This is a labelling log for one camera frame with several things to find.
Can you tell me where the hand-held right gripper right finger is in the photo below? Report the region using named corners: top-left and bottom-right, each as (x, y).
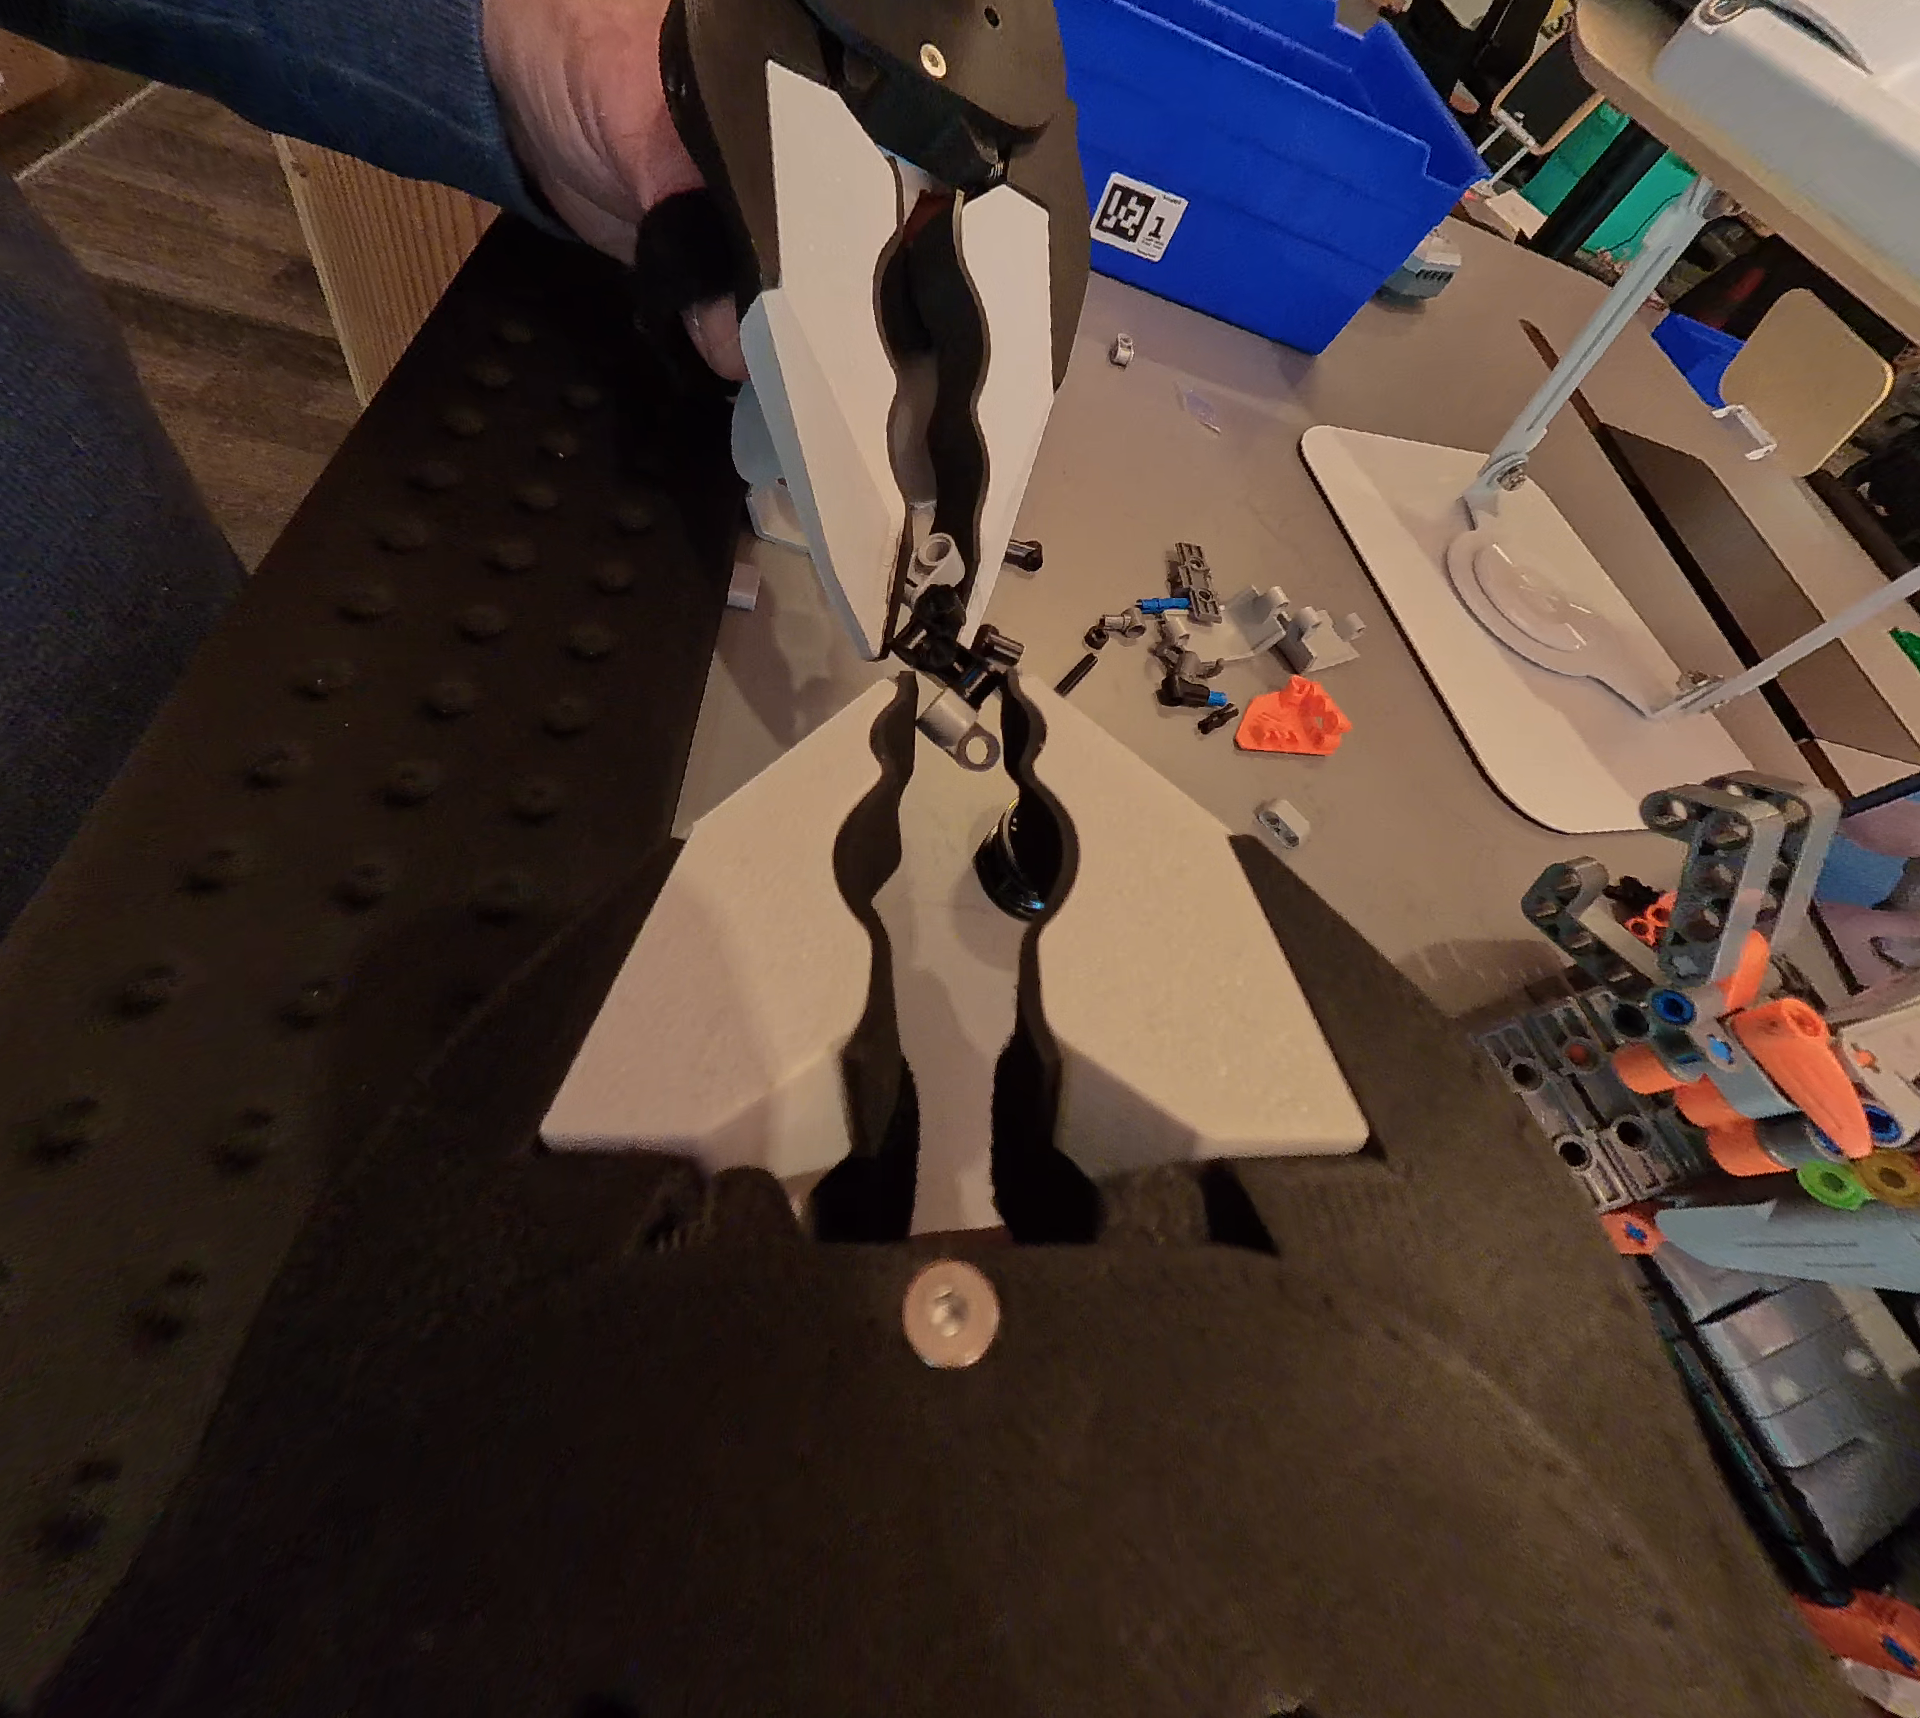
top-left (990, 672), bottom-right (1373, 1248)

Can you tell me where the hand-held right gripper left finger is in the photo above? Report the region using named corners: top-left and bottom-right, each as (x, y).
top-left (540, 674), bottom-right (923, 1248)

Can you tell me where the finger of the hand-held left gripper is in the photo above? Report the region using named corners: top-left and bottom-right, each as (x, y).
top-left (947, 188), bottom-right (1061, 618)
top-left (741, 62), bottom-right (920, 667)

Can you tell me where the black spoked wheel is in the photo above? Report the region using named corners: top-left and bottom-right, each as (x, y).
top-left (974, 794), bottom-right (1076, 921)

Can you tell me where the black thin beam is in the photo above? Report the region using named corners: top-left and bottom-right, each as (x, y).
top-left (891, 584), bottom-right (978, 700)

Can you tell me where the blue plastic bin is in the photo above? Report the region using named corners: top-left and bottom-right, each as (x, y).
top-left (991, 0), bottom-right (1488, 358)

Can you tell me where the light grey cross connector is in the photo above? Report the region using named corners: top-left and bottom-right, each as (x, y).
top-left (914, 682), bottom-right (1001, 776)

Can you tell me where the person's left hand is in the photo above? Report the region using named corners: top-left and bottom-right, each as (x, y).
top-left (481, 0), bottom-right (752, 387)

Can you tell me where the orange sloped panel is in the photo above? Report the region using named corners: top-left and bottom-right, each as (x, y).
top-left (1234, 674), bottom-right (1354, 758)

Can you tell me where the black dimpled pad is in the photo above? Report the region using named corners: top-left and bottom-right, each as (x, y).
top-left (0, 219), bottom-right (752, 1677)

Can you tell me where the white book stand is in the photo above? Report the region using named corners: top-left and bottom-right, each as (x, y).
top-left (1301, 0), bottom-right (1920, 838)

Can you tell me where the grey orange toy tracked robot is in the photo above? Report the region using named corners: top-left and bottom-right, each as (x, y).
top-left (1469, 771), bottom-right (1920, 1718)

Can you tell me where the green box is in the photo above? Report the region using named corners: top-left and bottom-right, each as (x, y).
top-left (1500, 143), bottom-right (1674, 259)

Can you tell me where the small blue bin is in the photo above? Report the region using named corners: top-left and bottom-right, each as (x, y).
top-left (1649, 313), bottom-right (1750, 409)

